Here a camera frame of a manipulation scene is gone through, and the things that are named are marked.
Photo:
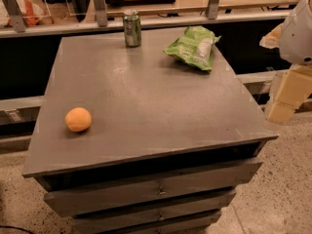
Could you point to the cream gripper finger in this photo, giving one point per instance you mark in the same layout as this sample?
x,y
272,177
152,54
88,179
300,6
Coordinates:
x,y
272,39
289,90

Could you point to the green rice chip bag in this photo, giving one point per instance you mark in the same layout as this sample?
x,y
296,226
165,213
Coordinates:
x,y
194,47

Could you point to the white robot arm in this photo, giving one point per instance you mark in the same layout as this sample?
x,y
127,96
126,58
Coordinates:
x,y
293,38

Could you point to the orange white bag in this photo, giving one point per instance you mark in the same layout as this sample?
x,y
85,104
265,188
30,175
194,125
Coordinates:
x,y
31,12

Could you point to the green soda can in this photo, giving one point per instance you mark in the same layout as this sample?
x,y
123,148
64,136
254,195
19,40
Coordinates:
x,y
132,28

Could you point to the top drawer knob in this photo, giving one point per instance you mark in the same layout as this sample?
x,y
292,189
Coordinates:
x,y
161,192

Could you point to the grey drawer cabinet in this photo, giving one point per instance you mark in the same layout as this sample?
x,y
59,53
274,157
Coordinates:
x,y
155,122

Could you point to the orange fruit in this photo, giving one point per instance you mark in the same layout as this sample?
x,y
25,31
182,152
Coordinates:
x,y
78,119

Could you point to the right metal railing post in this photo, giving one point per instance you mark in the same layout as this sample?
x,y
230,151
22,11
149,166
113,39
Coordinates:
x,y
212,9

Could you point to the metal railing post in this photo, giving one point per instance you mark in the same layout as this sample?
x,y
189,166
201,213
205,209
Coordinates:
x,y
212,9
17,21
100,8

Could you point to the middle metal railing post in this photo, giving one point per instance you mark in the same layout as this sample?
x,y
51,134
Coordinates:
x,y
100,8

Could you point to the left metal railing post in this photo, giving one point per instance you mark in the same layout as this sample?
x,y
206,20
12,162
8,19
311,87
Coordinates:
x,y
17,21

